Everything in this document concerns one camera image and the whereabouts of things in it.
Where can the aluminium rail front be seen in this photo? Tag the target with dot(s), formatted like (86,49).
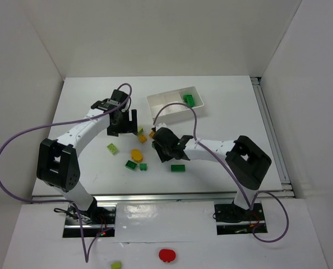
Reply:
(172,197)

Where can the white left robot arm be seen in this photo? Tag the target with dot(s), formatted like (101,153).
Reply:
(58,159)

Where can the dark green rectangular lego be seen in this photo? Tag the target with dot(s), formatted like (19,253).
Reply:
(131,165)

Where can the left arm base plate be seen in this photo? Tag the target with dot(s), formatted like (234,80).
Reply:
(104,225)

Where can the aluminium rail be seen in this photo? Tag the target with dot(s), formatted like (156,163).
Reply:
(172,197)
(266,117)

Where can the small yellow square lego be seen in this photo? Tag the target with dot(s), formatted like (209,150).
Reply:
(142,138)

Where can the yellow oval lego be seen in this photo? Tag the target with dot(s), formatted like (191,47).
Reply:
(137,155)

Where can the aluminium rail right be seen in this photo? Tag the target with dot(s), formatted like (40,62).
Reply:
(266,117)

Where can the light green curved lego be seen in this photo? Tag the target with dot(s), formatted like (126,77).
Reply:
(140,131)

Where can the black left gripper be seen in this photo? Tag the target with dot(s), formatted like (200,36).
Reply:
(128,123)

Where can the lime green rectangular lego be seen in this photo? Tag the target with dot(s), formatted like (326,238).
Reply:
(112,148)

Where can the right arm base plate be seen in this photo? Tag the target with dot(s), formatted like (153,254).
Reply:
(231,220)

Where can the white divided container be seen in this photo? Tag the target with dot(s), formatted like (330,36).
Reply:
(175,113)

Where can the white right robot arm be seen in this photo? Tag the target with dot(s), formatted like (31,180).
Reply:
(242,159)

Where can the light green lego on ledge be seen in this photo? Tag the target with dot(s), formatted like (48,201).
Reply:
(116,265)

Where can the small dark green lego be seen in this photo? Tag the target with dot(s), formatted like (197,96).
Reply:
(143,166)

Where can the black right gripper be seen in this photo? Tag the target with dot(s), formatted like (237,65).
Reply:
(161,151)

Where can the red round lego piece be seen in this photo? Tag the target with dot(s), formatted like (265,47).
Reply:
(167,255)

